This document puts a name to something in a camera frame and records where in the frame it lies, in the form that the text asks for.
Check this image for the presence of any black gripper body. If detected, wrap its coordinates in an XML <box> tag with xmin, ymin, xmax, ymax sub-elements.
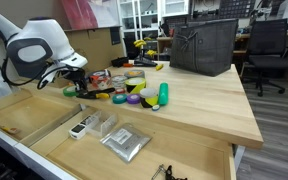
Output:
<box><xmin>65</xmin><ymin>68</ymin><xmax>88</xmax><ymax>86</ymax></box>

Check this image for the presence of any black and yellow spring clamp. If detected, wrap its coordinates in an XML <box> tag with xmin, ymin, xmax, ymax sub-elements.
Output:
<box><xmin>76</xmin><ymin>87</ymin><xmax>116</xmax><ymax>100</ymax></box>

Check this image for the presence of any wooden drawer with white front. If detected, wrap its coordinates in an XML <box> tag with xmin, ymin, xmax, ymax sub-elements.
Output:
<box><xmin>13</xmin><ymin>106</ymin><xmax>237</xmax><ymax>180</ymax></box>
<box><xmin>0</xmin><ymin>88</ymin><xmax>85</xmax><ymax>148</ymax></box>

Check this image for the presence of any black tool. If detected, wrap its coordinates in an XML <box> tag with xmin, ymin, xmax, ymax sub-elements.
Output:
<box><xmin>133</xmin><ymin>55</ymin><xmax>158</xmax><ymax>68</ymax></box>

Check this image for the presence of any white yellow orange handheld tool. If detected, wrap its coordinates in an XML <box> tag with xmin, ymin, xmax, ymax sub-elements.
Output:
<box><xmin>0</xmin><ymin>125</ymin><xmax>21</xmax><ymax>135</ymax></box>

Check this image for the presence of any green tape roll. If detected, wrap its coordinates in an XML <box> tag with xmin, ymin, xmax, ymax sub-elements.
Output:
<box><xmin>62</xmin><ymin>85</ymin><xmax>80</xmax><ymax>98</ymax></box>

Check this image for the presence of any clear tape roll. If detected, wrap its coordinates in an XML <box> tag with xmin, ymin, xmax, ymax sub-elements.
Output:
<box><xmin>111</xmin><ymin>74</ymin><xmax>128</xmax><ymax>89</ymax></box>

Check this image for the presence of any teal tape roll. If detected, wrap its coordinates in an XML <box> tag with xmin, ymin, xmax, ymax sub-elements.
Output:
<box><xmin>112</xmin><ymin>93</ymin><xmax>128</xmax><ymax>105</ymax></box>

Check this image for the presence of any cardboard box with dark panel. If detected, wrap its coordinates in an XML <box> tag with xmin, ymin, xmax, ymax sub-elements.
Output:
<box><xmin>65</xmin><ymin>25</ymin><xmax>126</xmax><ymax>73</ymax></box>

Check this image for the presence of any white digital gauge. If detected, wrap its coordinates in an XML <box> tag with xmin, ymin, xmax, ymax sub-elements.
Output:
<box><xmin>68</xmin><ymin>114</ymin><xmax>99</xmax><ymax>140</ymax></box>

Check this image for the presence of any black pouch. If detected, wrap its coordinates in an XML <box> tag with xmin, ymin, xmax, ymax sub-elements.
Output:
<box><xmin>111</xmin><ymin>56</ymin><xmax>130</xmax><ymax>68</ymax></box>

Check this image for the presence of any clear plastic screw box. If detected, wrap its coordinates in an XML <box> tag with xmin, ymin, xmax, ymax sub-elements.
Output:
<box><xmin>88</xmin><ymin>111</ymin><xmax>118</xmax><ymax>139</ymax></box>

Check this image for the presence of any purple tape roll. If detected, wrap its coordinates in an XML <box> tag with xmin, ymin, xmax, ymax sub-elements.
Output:
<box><xmin>126</xmin><ymin>93</ymin><xmax>142</xmax><ymax>105</ymax></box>

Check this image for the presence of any wide black yellow hazard tape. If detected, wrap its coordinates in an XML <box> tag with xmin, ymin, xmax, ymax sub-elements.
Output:
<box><xmin>124</xmin><ymin>77</ymin><xmax>147</xmax><ymax>95</ymax></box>

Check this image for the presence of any grey tape roll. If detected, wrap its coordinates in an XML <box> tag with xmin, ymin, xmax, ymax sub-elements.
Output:
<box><xmin>123</xmin><ymin>69</ymin><xmax>146</xmax><ymax>80</ymax></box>

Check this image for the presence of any red poster board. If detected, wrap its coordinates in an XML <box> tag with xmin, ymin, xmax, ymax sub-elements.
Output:
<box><xmin>58</xmin><ymin>0</ymin><xmax>122</xmax><ymax>31</ymax></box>

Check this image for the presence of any black yellow white tape roll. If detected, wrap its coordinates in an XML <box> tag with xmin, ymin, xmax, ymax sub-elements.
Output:
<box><xmin>139</xmin><ymin>87</ymin><xmax>159</xmax><ymax>109</ymax></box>

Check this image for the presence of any silver plastic bag with label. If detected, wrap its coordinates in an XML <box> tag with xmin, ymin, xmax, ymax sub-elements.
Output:
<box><xmin>99</xmin><ymin>122</ymin><xmax>152</xmax><ymax>164</ymax></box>

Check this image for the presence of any green plastic cylinder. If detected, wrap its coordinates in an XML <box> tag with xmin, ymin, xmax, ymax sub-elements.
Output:
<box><xmin>157</xmin><ymin>82</ymin><xmax>169</xmax><ymax>106</ymax></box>

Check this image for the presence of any white shelving unit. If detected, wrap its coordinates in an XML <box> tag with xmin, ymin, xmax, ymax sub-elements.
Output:
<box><xmin>117</xmin><ymin>0</ymin><xmax>192</xmax><ymax>61</ymax></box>

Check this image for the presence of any black key bunch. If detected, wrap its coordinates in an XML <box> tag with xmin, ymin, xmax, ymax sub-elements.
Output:
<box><xmin>150</xmin><ymin>163</ymin><xmax>188</xmax><ymax>180</ymax></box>

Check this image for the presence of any grey tote bag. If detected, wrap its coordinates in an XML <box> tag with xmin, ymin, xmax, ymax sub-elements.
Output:
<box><xmin>169</xmin><ymin>18</ymin><xmax>239</xmax><ymax>78</ymax></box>

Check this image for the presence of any black pegboard panel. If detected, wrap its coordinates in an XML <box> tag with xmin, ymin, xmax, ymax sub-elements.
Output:
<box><xmin>218</xmin><ymin>0</ymin><xmax>257</xmax><ymax>19</ymax></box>

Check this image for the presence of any black office chair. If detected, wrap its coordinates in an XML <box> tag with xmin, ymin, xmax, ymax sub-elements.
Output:
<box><xmin>242</xmin><ymin>18</ymin><xmax>288</xmax><ymax>98</ymax></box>

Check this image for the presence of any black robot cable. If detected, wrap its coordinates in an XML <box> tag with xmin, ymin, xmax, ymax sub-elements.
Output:
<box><xmin>0</xmin><ymin>56</ymin><xmax>85</xmax><ymax>91</ymax></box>

